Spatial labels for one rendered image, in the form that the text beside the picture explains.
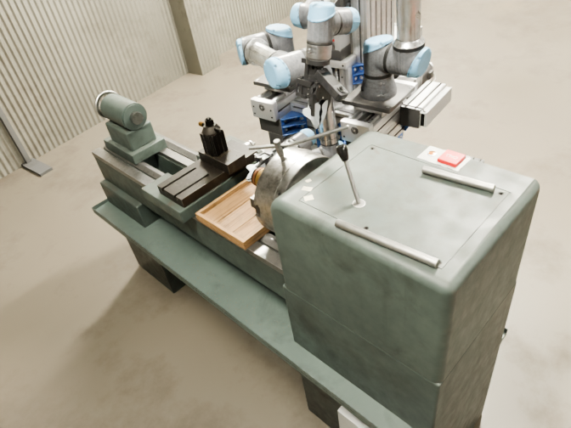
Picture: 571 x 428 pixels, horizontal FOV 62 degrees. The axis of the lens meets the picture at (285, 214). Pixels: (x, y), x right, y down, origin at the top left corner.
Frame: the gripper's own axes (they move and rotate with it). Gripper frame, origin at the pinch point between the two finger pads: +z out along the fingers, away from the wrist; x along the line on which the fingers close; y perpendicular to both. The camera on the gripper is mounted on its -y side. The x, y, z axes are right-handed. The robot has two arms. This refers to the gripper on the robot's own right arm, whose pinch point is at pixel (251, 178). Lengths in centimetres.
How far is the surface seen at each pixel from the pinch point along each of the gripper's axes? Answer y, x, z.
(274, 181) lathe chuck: -22.0, 11.8, 6.4
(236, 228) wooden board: 3.0, -19.7, 9.8
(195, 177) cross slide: 34.5, -10.9, 4.4
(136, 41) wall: 345, -49, -136
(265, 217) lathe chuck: -21.1, -0.2, 12.1
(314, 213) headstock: -48, 17, 15
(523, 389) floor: -97, -109, -53
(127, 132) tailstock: 89, -5, 4
